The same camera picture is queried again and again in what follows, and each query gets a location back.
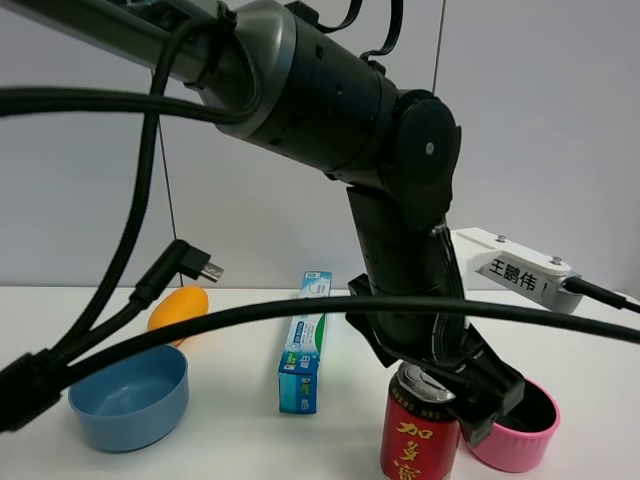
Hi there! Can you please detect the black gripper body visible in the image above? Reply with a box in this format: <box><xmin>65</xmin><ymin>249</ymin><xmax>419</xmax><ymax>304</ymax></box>
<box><xmin>347</xmin><ymin>274</ymin><xmax>526</xmax><ymax>444</ymax></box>

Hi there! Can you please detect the red drink can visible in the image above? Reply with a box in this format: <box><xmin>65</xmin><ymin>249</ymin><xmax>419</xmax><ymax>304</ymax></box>
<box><xmin>380</xmin><ymin>362</ymin><xmax>460</xmax><ymax>480</ymax></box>

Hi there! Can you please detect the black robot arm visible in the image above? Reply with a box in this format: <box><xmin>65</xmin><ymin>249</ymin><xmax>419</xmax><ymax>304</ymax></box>
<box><xmin>1</xmin><ymin>1</ymin><xmax>524</xmax><ymax>445</ymax></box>

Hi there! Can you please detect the pink toy saucepan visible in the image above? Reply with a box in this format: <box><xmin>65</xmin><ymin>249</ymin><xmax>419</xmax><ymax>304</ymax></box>
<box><xmin>464</xmin><ymin>379</ymin><xmax>561</xmax><ymax>473</ymax></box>

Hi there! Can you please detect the blue toothpaste box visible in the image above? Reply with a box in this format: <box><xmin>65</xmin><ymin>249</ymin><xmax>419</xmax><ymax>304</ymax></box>
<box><xmin>277</xmin><ymin>271</ymin><xmax>334</xmax><ymax>416</ymax></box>

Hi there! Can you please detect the yellow toy mango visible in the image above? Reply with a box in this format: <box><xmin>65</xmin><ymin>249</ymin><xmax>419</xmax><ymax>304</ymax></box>
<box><xmin>147</xmin><ymin>285</ymin><xmax>209</xmax><ymax>331</ymax></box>

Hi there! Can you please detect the blue plastic bowl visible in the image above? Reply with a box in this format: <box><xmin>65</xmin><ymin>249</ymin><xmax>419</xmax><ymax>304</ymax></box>
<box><xmin>68</xmin><ymin>345</ymin><xmax>189</xmax><ymax>453</ymax></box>

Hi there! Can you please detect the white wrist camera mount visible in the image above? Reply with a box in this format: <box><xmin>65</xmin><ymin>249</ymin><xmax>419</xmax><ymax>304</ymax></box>
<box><xmin>451</xmin><ymin>227</ymin><xmax>582</xmax><ymax>314</ymax></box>

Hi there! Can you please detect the black angled usb cable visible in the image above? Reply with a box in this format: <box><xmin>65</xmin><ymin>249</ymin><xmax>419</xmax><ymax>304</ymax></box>
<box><xmin>59</xmin><ymin>238</ymin><xmax>226</xmax><ymax>351</ymax></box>

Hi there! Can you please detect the thick black cable bundle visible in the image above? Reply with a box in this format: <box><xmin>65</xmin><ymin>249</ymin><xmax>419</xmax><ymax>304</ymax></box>
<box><xmin>0</xmin><ymin>9</ymin><xmax>640</xmax><ymax>434</ymax></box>

